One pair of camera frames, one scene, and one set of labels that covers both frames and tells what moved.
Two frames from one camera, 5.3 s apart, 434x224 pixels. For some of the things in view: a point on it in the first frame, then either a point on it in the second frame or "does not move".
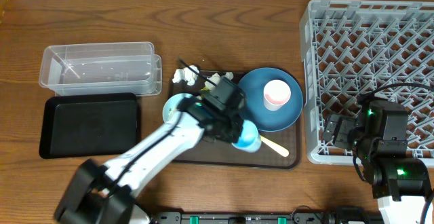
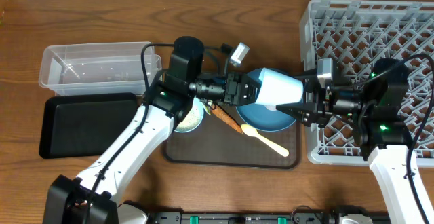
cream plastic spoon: x=274 y=146 does not move
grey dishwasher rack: x=350 y=48 does not move
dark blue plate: x=253 y=83 does not move
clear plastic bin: x=93 y=68 does not move
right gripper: x=341 y=135 → x=321 y=101
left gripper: x=234 y=131 → x=232 y=90
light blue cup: x=250 y=139 → x=277 y=89
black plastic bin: x=89 y=125 does not move
